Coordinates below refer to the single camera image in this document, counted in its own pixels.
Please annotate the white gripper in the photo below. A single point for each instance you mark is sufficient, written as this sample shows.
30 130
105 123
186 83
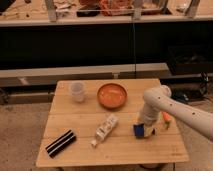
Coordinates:
148 115

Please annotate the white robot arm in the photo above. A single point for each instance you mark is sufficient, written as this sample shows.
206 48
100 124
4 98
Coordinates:
157 99

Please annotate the orange carrot toy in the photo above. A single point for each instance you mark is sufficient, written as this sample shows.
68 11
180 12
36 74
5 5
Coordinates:
167 119

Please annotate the white plastic bottle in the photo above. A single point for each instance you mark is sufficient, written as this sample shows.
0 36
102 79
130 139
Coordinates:
104 130

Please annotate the orange bowl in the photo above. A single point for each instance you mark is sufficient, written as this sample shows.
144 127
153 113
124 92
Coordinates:
111 96

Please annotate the wooden table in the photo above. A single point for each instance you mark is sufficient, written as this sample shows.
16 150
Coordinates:
120 147

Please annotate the clear plastic cup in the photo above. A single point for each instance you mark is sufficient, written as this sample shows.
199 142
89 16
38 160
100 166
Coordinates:
77 91

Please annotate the black bin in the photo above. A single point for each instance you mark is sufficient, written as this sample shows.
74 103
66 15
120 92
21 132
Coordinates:
195 59

